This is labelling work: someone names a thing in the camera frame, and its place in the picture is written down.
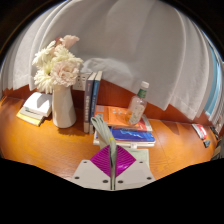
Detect white ceramic vase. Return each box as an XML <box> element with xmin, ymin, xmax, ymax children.
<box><xmin>51</xmin><ymin>83</ymin><xmax>78</xmax><ymax>129</ymax></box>

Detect blue flat book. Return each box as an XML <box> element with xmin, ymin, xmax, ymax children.
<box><xmin>93</xmin><ymin>126</ymin><xmax>156</xmax><ymax>148</ymax></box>

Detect clear plastic drink bottle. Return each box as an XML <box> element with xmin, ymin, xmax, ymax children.
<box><xmin>125</xmin><ymin>80</ymin><xmax>150</xmax><ymax>126</ymax></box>

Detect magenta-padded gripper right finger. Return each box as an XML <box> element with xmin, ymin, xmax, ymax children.
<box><xmin>114</xmin><ymin>144</ymin><xmax>157</xmax><ymax>191</ymax></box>

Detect white curtain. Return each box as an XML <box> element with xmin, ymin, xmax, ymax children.
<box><xmin>0</xmin><ymin>0</ymin><xmax>224</xmax><ymax>121</ymax></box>

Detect pale green towel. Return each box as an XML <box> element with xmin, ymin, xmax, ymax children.
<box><xmin>90</xmin><ymin>114</ymin><xmax>150</xmax><ymax>191</ymax></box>

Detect yellow flat book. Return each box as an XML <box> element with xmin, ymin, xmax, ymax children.
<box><xmin>16</xmin><ymin>106</ymin><xmax>46</xmax><ymax>127</ymax></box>

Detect window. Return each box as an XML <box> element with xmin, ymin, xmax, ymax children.
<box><xmin>203</xmin><ymin>43</ymin><xmax>224</xmax><ymax>118</ymax></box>

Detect red and white packet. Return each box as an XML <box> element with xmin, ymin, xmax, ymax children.
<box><xmin>191</xmin><ymin>123</ymin><xmax>208</xmax><ymax>141</ymax></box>

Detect white closed book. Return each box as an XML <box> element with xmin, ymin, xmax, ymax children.
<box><xmin>23</xmin><ymin>91</ymin><xmax>53</xmax><ymax>118</ymax></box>

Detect white wall socket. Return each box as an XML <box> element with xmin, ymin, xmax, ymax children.
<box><xmin>72</xmin><ymin>72</ymin><xmax>93</xmax><ymax>92</ymax></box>

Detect white and pink flowers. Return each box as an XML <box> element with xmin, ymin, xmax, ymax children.
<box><xmin>31</xmin><ymin>34</ymin><xmax>84</xmax><ymax>95</ymax></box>

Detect orange flat book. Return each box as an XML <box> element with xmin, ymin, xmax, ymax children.
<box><xmin>94</xmin><ymin>104</ymin><xmax>153</xmax><ymax>133</ymax></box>

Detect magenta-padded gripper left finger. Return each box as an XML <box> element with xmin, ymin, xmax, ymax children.
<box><xmin>71</xmin><ymin>144</ymin><xmax>114</xmax><ymax>191</ymax></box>

